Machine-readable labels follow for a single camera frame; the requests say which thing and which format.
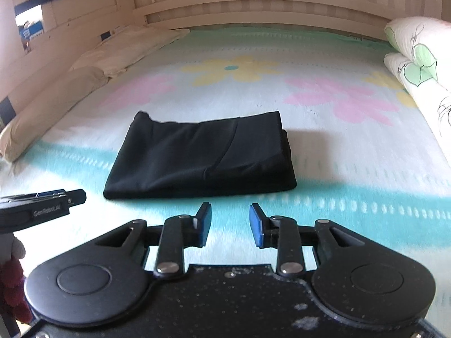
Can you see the wooden side panel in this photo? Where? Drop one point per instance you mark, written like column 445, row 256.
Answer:
column 77, row 14

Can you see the wooden headboard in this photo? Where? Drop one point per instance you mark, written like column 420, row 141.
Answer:
column 246, row 10

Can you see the beige pillow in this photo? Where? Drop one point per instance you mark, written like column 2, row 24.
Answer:
column 45, row 109
column 134, row 44

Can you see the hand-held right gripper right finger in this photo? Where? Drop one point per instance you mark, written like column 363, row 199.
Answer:
column 256, row 227

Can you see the small black patch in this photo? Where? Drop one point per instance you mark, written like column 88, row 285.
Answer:
column 105, row 36

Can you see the black pants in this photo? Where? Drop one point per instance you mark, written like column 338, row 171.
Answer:
column 201, row 155

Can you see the blue and white box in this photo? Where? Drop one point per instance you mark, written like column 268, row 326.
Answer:
column 33, row 28

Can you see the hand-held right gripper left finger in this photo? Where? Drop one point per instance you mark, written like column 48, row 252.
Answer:
column 203, row 225

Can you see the floral pastel blanket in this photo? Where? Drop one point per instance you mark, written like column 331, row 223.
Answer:
column 317, row 141

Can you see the white leaf-print pillow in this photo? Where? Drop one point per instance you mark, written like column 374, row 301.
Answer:
column 422, row 35
column 431, row 109

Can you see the person's left hand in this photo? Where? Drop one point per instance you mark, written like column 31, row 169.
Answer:
column 18, row 246

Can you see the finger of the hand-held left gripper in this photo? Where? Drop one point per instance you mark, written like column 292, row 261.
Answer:
column 75, row 197

